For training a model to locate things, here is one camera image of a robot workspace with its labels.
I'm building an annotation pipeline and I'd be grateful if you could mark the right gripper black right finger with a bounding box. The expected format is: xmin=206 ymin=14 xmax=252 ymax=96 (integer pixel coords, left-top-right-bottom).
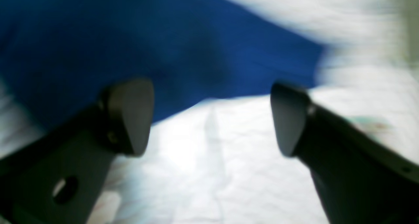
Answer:
xmin=270 ymin=83 xmax=419 ymax=224

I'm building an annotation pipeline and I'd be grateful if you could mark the dark blue t-shirt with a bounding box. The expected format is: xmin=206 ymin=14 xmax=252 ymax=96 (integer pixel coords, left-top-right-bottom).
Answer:
xmin=0 ymin=0 xmax=323 ymax=129

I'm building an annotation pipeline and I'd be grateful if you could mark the white terrazzo tablecloth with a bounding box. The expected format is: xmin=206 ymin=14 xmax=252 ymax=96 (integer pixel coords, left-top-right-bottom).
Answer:
xmin=1 ymin=0 xmax=418 ymax=224

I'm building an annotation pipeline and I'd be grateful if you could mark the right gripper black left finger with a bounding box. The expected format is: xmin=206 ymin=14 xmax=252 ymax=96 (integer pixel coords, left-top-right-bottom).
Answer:
xmin=1 ymin=78 xmax=155 ymax=224

